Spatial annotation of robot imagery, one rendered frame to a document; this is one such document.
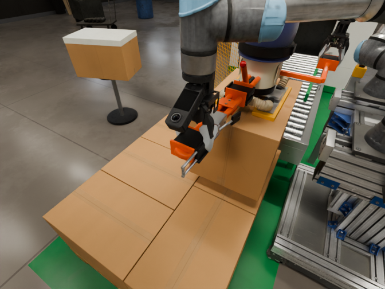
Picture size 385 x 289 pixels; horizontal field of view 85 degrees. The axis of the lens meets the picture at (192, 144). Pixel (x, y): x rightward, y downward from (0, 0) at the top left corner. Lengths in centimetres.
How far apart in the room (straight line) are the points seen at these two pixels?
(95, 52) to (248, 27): 214
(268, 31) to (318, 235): 147
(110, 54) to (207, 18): 202
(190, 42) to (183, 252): 93
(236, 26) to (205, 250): 96
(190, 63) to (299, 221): 148
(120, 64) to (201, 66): 197
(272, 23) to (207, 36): 12
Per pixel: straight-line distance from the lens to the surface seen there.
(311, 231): 173
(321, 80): 108
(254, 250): 177
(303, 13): 62
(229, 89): 81
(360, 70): 203
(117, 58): 237
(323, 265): 163
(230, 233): 117
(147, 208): 125
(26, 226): 222
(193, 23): 42
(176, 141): 55
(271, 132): 89
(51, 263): 194
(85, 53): 254
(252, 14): 44
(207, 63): 45
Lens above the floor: 159
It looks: 41 degrees down
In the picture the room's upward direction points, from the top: straight up
